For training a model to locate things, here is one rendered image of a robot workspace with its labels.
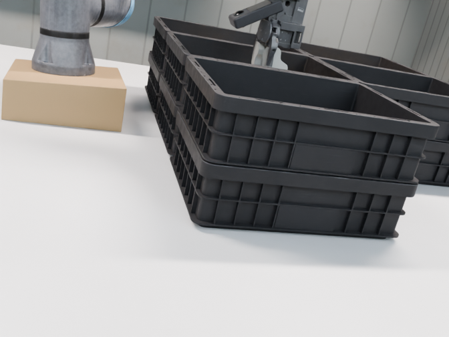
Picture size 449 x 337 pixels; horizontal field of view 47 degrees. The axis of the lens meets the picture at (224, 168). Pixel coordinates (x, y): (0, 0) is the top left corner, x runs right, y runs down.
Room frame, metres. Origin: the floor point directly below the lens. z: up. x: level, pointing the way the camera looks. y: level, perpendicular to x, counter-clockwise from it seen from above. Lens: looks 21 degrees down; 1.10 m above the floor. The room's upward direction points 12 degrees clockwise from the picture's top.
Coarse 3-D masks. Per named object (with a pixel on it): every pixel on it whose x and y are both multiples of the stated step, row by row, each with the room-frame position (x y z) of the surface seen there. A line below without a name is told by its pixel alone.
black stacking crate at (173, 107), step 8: (160, 80) 1.28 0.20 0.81; (160, 88) 1.26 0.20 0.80; (168, 96) 1.13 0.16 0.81; (160, 104) 1.25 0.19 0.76; (168, 104) 1.12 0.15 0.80; (160, 112) 1.23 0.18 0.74; (168, 112) 1.13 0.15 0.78; (176, 112) 1.04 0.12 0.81; (160, 120) 1.23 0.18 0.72; (168, 120) 1.12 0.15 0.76; (160, 128) 1.19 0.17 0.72; (168, 128) 1.10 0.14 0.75; (176, 128) 1.05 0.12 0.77; (168, 136) 1.10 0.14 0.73; (168, 144) 1.07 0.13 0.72; (168, 152) 1.04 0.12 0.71
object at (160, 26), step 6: (156, 18) 1.54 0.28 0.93; (162, 18) 1.59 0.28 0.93; (168, 18) 1.60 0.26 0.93; (156, 24) 1.51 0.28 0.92; (162, 24) 1.43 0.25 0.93; (192, 24) 1.62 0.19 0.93; (198, 24) 1.63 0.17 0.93; (162, 30) 1.37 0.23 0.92; (168, 30) 1.33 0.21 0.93; (228, 30) 1.66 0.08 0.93; (234, 30) 1.66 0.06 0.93; (162, 36) 1.36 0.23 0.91; (198, 36) 1.34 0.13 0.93; (234, 42) 1.37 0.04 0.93; (306, 54) 1.45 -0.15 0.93
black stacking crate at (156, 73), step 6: (150, 54) 1.56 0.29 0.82; (150, 60) 1.52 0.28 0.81; (150, 66) 1.50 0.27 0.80; (156, 66) 1.40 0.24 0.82; (150, 72) 1.52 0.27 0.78; (156, 72) 1.37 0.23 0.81; (150, 78) 1.50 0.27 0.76; (156, 78) 1.35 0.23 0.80; (150, 84) 1.48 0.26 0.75; (156, 84) 1.39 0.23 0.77; (150, 90) 1.48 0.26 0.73; (156, 90) 1.35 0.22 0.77; (150, 96) 1.45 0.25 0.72; (156, 96) 1.35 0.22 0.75; (150, 102) 1.41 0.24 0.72; (156, 102) 1.35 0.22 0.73; (156, 108) 1.35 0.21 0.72
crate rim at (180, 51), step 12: (168, 36) 1.26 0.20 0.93; (180, 36) 1.31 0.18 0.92; (192, 36) 1.32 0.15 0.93; (180, 48) 1.09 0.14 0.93; (252, 48) 1.37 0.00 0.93; (180, 60) 1.06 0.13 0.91; (228, 60) 1.07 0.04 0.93; (312, 60) 1.39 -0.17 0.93; (300, 72) 1.11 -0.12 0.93; (336, 72) 1.24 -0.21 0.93
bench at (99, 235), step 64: (0, 64) 1.53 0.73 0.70; (128, 64) 1.92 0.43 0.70; (0, 128) 1.01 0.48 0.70; (64, 128) 1.09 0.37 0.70; (128, 128) 1.19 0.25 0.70; (0, 192) 0.74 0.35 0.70; (64, 192) 0.79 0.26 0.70; (128, 192) 0.84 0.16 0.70; (448, 192) 1.23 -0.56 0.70; (0, 256) 0.57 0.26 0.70; (64, 256) 0.60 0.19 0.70; (128, 256) 0.63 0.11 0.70; (192, 256) 0.67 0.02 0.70; (256, 256) 0.71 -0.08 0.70; (320, 256) 0.75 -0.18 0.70; (384, 256) 0.80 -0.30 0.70; (448, 256) 0.86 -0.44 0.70; (0, 320) 0.45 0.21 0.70; (64, 320) 0.47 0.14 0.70; (128, 320) 0.50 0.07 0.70; (192, 320) 0.52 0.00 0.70; (256, 320) 0.55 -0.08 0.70; (320, 320) 0.58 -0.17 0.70; (384, 320) 0.61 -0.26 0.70; (448, 320) 0.65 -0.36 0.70
